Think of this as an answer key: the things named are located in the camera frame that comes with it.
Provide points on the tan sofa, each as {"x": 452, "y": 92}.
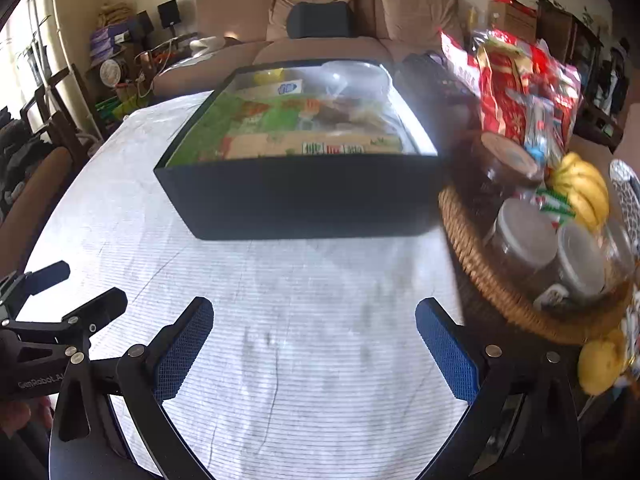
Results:
{"x": 325, "y": 50}

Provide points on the wicker tray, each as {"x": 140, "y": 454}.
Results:
{"x": 465, "y": 240}

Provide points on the yellow snack packet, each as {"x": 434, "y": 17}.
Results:
{"x": 267, "y": 76}

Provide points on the cardboard box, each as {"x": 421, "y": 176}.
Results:
{"x": 515, "y": 22}

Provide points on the person's left hand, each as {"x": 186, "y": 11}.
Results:
{"x": 15, "y": 417}

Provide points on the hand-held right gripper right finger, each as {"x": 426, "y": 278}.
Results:
{"x": 447, "y": 355}

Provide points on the clear glass jar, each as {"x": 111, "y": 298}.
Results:
{"x": 617, "y": 250}

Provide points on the green yellow bag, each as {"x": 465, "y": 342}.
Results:
{"x": 125, "y": 107}

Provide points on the black keyboard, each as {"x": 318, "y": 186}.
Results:
{"x": 430, "y": 72}

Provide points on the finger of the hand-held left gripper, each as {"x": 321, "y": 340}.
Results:
{"x": 107, "y": 305}
{"x": 45, "y": 277}

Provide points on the tan sofa back cushion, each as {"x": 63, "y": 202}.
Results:
{"x": 415, "y": 10}

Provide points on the grey lid jar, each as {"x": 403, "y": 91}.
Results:
{"x": 525, "y": 232}
{"x": 580, "y": 260}

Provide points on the dark blue lumbar pillow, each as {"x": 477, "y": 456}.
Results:
{"x": 317, "y": 20}

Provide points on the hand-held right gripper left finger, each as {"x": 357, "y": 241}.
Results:
{"x": 182, "y": 352}

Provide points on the black storage box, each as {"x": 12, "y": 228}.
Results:
{"x": 300, "y": 200}

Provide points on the brown seat chair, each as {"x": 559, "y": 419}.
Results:
{"x": 35, "y": 185}

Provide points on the straw woven bag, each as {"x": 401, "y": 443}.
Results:
{"x": 115, "y": 12}

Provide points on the black white patterned cloth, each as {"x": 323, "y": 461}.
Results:
{"x": 625, "y": 180}

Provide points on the clear colourful candy bag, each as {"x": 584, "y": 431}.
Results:
{"x": 540, "y": 130}

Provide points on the tan loose cushion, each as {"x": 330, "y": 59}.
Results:
{"x": 285, "y": 0}

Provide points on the purple tissue packs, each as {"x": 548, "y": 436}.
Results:
{"x": 107, "y": 40}

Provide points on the red patterned snack bag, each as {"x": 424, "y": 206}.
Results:
{"x": 505, "y": 110}

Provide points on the dark wooden cabinet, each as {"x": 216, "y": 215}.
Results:
{"x": 555, "y": 35}

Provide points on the bunch of bananas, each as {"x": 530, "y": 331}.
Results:
{"x": 585, "y": 185}

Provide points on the round white tin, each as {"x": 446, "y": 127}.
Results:
{"x": 109, "y": 71}

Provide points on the white striped tablecloth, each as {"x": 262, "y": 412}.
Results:
{"x": 300, "y": 310}

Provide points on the black speaker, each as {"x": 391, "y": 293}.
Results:
{"x": 169, "y": 14}
{"x": 145, "y": 22}

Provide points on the long beige printed box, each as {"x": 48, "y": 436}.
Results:
{"x": 260, "y": 145}

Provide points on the clear printed plastic container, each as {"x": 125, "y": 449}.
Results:
{"x": 355, "y": 77}

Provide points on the brown lid jar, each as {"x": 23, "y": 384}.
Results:
{"x": 500, "y": 175}

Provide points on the green label snack bag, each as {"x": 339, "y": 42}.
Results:
{"x": 500, "y": 47}

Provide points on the yellow fruit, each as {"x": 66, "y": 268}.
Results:
{"x": 600, "y": 365}

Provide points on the brown paper packet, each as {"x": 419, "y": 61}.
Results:
{"x": 360, "y": 117}

